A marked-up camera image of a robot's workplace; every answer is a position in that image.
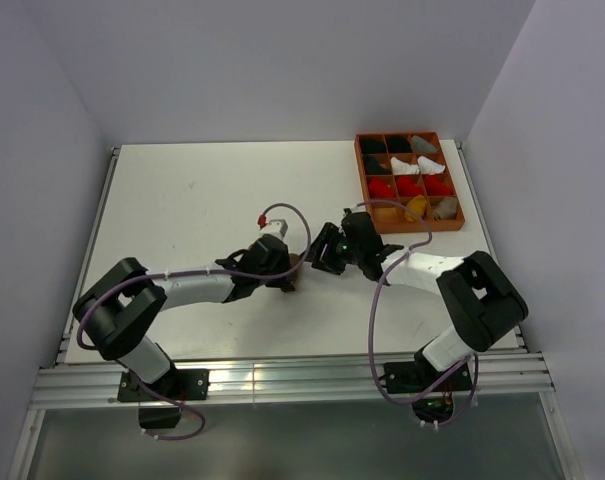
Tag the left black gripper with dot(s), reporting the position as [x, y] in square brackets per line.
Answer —
[280, 282]

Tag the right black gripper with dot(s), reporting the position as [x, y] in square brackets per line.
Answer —
[329, 234]

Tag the mustard yellow striped sock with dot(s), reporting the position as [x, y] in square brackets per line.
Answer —
[416, 208]

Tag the tan sock with red cuff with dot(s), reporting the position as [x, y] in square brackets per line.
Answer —
[446, 209]

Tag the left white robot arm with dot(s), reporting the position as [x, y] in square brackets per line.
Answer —
[117, 312]

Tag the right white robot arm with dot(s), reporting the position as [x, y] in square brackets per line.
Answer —
[482, 303]

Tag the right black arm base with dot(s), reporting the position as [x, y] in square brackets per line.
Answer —
[411, 377]

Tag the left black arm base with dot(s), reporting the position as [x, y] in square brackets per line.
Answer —
[163, 404]

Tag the red rolled sock left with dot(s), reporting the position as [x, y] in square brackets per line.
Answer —
[378, 189]

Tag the red rolled sock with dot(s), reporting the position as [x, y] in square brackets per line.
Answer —
[436, 187]
[378, 189]
[407, 187]

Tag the black rolled sock middle-left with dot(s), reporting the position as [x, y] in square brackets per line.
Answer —
[373, 167]

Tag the red rolled sock middle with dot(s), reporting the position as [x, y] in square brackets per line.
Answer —
[407, 187]

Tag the white rolled sock middle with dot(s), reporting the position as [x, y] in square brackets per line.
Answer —
[402, 168]

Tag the white rolled sock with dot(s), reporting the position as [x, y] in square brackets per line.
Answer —
[402, 168]
[428, 166]

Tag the black rolled sock back-left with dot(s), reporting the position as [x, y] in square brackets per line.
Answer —
[372, 146]

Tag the orange compartment organizer box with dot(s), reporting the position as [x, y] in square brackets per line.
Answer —
[388, 214]

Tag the red rolled sock right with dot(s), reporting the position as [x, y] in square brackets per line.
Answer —
[436, 187]

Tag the black rolled sock back-middle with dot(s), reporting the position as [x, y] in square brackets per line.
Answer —
[398, 144]

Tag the white rolled sock right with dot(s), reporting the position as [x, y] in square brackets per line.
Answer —
[428, 166]

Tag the grey rolled sock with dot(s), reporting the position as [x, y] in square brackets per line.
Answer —
[421, 145]

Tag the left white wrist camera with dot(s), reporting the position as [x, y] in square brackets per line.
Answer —
[276, 227]

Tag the aluminium frame rail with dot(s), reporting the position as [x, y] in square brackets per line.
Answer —
[340, 378]

